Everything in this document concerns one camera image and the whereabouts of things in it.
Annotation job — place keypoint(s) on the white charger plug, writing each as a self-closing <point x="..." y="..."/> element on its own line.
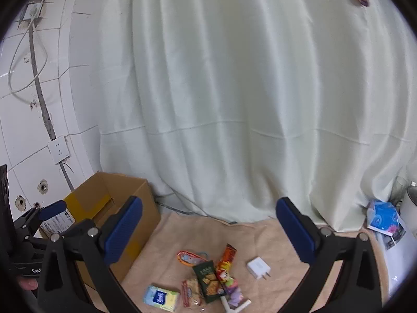
<point x="257" y="265"/>

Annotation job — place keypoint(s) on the printed paper sheets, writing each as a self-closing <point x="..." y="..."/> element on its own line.
<point x="395" y="234"/>

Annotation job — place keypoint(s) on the clear drinking glass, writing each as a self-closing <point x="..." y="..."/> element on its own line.
<point x="400" y="187"/>

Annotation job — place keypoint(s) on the pink hat figure toy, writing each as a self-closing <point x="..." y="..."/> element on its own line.
<point x="228" y="280"/>

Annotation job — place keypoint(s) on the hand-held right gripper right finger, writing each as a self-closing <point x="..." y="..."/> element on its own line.
<point x="295" y="231"/>

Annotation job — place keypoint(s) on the green cracker packet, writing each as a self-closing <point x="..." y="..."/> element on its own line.
<point x="207" y="280"/>

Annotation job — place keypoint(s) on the grey wall junction box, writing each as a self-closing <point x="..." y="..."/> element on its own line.
<point x="31" y="11"/>

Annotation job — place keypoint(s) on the white wall socket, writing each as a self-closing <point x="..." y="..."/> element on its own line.
<point x="58" y="150"/>

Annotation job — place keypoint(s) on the white plastic hook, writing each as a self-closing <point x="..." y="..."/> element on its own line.
<point x="229" y="305"/>

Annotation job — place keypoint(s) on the person's left hand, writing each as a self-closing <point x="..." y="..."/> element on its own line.
<point x="27" y="283"/>

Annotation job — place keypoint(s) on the brown cardboard box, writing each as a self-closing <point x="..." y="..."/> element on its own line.
<point x="97" y="186"/>

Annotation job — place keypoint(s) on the clear snack packet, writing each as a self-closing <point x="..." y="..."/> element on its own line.
<point x="192" y="291"/>

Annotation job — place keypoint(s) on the orange snack bar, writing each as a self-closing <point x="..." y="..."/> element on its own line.
<point x="228" y="256"/>

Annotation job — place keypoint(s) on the white kettle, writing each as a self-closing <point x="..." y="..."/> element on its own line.
<point x="411" y="208"/>

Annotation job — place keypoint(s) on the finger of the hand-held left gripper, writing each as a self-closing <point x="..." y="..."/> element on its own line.
<point x="52" y="210"/>

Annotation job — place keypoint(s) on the white curtain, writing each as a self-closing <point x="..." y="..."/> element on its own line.
<point x="228" y="88"/>

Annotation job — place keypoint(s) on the yellow and blue tissue pack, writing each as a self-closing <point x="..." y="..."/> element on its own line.
<point x="161" y="297"/>

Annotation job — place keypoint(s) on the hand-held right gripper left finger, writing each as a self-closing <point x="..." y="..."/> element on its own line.
<point x="123" y="231"/>

